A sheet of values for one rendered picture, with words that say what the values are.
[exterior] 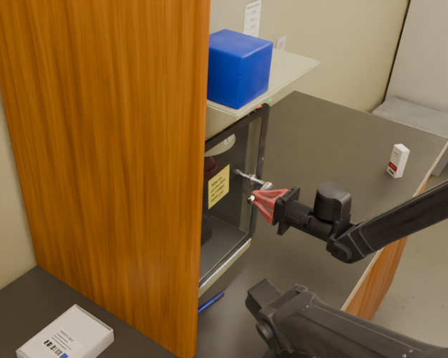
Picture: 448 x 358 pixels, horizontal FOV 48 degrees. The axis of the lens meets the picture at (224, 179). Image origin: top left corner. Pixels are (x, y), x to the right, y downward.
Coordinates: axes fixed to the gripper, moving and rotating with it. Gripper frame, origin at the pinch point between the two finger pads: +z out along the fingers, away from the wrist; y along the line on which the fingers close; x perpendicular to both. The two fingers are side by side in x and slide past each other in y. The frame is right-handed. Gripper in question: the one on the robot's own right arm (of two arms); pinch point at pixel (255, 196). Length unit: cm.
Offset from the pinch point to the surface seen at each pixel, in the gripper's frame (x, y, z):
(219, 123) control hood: 21.2, 28.5, -3.1
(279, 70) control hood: -0.1, 31.0, -2.1
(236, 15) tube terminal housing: 5.0, 40.9, 5.3
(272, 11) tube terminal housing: -8.4, 39.1, 5.5
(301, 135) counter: -78, -26, 24
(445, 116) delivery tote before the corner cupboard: -278, -88, 2
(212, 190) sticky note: 11.4, 6.1, 4.1
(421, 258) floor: -156, -120, -25
